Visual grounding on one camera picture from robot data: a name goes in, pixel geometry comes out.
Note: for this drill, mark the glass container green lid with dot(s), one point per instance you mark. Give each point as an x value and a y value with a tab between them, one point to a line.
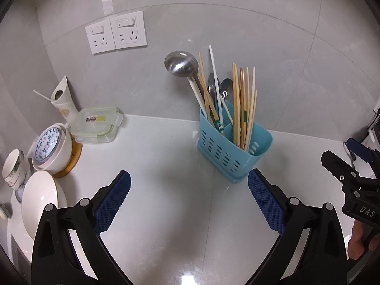
95	124

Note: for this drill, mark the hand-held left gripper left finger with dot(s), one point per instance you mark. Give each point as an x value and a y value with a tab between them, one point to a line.
114	199

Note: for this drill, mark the blue plastic utensil holder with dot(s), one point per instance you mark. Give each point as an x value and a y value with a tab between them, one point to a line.
225	157

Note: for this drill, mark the plain white bowl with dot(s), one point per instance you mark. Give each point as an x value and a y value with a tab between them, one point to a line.
41	202

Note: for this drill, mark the thin white stick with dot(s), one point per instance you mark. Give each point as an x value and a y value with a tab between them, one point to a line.
43	96

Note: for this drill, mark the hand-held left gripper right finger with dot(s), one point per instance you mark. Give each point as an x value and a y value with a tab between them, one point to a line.
265	202

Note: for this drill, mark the green taped light blue chopstick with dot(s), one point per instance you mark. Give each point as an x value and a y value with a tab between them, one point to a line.
245	116

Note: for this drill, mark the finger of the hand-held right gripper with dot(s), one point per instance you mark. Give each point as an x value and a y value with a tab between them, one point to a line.
338	166
360	150

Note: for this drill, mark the blue patterned white bowl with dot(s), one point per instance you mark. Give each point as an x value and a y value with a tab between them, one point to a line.
49	145

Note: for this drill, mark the round wooden trivet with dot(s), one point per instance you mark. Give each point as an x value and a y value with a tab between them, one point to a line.
74	160

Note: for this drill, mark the person's right hand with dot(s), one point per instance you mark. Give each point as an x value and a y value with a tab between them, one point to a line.
357	240

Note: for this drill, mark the patterned white teacup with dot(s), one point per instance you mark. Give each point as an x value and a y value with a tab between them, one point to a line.
14	169

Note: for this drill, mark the white plastic chopstick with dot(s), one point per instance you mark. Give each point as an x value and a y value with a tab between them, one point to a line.
198	95
226	108
214	74

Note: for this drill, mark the steel ladle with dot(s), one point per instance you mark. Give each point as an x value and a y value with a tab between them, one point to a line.
181	63

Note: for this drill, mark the white wall socket plate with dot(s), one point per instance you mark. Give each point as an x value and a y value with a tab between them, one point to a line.
129	29
100	37

